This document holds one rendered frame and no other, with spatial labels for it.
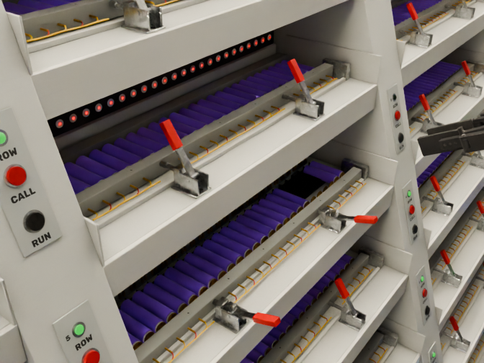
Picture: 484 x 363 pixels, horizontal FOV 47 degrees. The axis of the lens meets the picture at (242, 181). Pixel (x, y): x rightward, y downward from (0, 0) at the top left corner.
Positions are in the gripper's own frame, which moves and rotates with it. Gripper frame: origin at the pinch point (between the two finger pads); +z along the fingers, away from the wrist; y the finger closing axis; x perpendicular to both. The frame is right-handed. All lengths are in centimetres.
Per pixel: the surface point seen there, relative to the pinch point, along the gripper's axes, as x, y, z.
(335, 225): 6.9, 12.3, 16.1
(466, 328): 63, -39, 30
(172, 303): 2.4, 41.6, 22.8
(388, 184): 8.3, -6.2, 16.1
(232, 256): 2.6, 29.3, 22.5
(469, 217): 41, -58, 29
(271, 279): 7.2, 28.0, 18.1
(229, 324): 7.2, 39.0, 17.0
